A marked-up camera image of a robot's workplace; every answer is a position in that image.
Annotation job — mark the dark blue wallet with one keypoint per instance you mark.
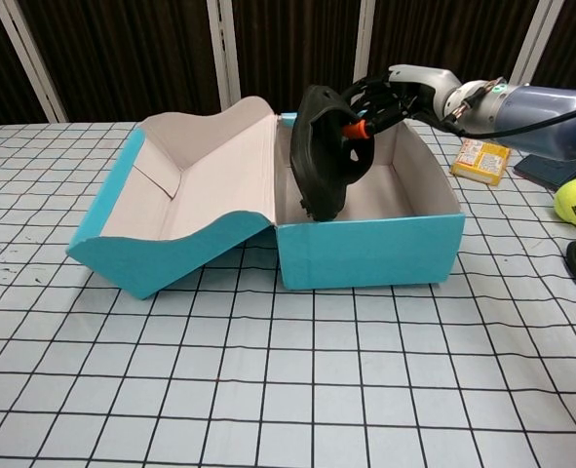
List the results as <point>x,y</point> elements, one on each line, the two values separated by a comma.
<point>541,170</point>

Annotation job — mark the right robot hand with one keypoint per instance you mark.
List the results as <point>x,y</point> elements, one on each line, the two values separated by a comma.
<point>424,80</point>

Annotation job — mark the yellow retail blister package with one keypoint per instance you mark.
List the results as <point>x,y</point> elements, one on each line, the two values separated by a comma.
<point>480,163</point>

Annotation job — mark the light blue shoe box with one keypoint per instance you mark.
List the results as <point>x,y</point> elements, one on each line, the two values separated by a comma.
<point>365,253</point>

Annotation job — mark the white screen frame post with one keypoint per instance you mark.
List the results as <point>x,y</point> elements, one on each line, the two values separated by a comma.
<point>29,63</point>
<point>223,49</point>
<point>368,39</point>
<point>536,39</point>

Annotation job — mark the white grid tablecloth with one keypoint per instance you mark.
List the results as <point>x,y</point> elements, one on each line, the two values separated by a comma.
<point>268,390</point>

